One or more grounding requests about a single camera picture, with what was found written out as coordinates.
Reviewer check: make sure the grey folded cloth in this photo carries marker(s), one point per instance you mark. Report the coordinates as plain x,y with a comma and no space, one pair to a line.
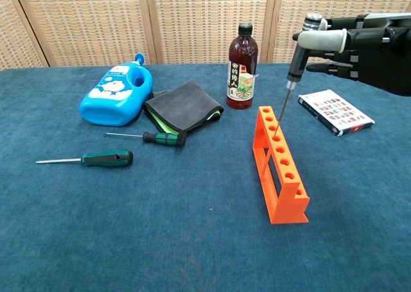
184,107

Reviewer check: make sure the bamboo folding screen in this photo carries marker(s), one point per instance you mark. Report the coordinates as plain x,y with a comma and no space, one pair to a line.
199,22

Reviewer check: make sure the dark vinegar bottle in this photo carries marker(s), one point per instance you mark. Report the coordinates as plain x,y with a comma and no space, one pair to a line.
242,67

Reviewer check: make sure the blue cartoon detergent bottle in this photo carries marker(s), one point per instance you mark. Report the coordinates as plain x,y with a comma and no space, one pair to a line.
112,96

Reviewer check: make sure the blue carpet table mat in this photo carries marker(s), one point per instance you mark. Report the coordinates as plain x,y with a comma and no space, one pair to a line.
128,224

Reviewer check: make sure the green black striped screwdriver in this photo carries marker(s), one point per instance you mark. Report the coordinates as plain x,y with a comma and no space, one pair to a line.
162,138

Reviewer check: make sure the white printed card box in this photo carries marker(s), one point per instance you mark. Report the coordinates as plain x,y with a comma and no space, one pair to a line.
337,112

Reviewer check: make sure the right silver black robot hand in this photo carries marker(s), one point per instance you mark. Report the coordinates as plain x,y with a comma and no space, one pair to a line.
379,54

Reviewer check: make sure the orange drill bit holder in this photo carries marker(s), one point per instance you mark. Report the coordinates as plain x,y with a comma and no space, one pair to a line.
289,208

